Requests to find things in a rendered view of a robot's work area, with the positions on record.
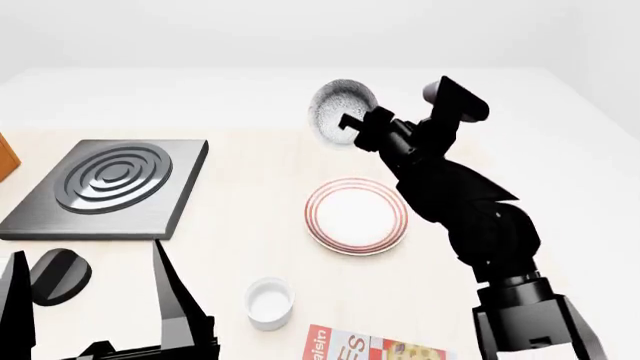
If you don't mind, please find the black round stove knob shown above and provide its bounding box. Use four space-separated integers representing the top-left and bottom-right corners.
28 247 94 307

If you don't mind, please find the grey flat stove burner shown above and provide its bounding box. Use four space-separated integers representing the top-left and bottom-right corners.
0 138 210 242

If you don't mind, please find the red and white cookie box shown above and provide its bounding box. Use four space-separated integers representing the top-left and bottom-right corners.
301 323 459 360

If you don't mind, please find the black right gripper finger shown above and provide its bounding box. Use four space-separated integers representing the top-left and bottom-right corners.
338 111 367 132
366 105 397 123

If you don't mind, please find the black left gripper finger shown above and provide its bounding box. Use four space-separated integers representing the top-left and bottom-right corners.
0 249 38 360
151 238 209 321

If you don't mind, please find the white ramekin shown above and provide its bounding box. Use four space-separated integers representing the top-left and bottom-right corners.
243 276 297 333

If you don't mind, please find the orange wooden cabinet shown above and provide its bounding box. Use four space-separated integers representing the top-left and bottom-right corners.
0 131 23 184

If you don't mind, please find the white plate with red rings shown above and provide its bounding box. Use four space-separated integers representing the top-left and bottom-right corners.
304 177 409 257

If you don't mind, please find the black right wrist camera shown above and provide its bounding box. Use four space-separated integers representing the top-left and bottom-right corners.
422 75 491 124

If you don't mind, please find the black speckled bowl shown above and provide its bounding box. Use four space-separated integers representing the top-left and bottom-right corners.
307 78 380 147

